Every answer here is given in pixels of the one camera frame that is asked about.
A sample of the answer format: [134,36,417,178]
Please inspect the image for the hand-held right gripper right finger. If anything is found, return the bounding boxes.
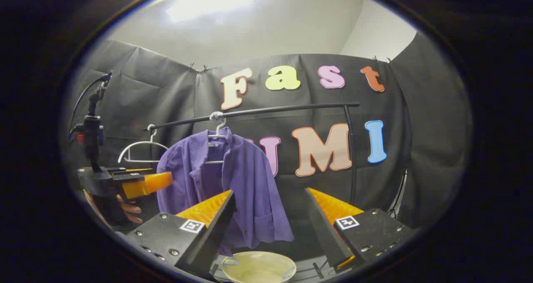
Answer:
[305,187,416,274]

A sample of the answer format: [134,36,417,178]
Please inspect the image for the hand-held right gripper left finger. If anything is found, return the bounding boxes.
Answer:
[125,190,236,281]

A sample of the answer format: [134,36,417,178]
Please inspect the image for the cream laundry hamper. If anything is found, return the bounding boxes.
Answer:
[221,251,297,283]

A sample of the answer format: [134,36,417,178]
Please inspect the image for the purple shirt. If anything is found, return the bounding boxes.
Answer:
[156,127,294,256]

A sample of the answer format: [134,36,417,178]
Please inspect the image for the white hanger with hook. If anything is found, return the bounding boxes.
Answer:
[204,111,229,165]

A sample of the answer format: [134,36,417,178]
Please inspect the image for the white clothes hanger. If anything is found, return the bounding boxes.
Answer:
[118,124,169,164]

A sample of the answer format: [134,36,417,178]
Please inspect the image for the black clothes rack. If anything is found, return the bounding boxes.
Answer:
[144,103,361,206]

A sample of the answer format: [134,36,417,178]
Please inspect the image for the black cables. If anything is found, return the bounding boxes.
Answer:
[387,168,409,217]

